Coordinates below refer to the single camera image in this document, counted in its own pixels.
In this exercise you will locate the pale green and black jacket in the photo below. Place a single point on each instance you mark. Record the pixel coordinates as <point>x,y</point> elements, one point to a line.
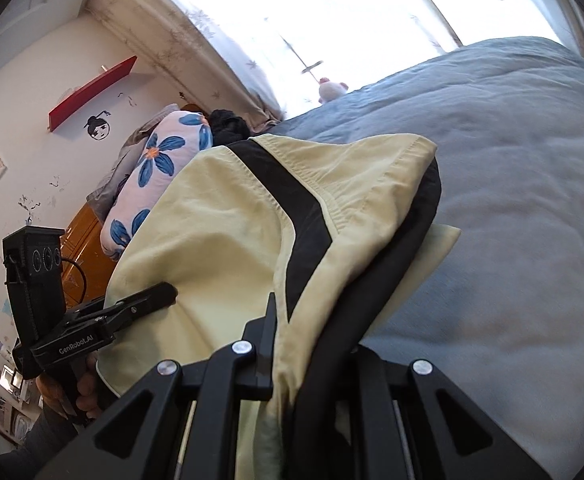
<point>222,220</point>

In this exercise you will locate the pink plush toy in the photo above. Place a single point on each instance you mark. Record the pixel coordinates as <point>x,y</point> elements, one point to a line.
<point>332,90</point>

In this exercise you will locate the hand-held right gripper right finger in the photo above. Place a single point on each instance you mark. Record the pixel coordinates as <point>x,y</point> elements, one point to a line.
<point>422,395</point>

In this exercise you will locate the person's left hand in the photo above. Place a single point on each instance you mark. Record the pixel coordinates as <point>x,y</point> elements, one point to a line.
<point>92,390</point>

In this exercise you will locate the black face wall sticker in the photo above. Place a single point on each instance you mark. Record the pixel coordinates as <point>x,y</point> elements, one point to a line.
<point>97,127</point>

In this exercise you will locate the person's left forearm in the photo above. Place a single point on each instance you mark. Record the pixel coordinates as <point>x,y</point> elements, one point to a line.
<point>47,440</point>

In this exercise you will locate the sheer white patterned curtain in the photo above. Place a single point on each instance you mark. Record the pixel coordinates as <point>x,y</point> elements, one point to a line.
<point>272,10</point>

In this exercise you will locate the grey-blue bed blanket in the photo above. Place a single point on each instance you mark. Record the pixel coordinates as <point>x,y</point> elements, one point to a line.
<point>512,210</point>

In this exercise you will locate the grey blanket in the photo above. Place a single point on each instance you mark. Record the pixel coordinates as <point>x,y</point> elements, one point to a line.
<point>122,170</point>

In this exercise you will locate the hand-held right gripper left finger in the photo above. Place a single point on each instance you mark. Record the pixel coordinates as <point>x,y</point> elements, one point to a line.
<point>264,355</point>

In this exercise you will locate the blue floral rolled quilt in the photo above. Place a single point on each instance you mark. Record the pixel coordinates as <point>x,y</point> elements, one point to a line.
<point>172,150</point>

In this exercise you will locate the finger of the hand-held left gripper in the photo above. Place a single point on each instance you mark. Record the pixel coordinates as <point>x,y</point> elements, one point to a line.
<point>147,300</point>
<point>89,311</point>

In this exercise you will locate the dark clothes pile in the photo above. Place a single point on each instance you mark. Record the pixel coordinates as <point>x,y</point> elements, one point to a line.
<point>229,127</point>

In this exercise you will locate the thin metal rod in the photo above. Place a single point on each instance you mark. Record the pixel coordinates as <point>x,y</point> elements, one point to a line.
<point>304,60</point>

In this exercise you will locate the red wall shelf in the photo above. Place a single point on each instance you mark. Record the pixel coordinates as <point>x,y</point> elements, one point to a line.
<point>92,92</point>

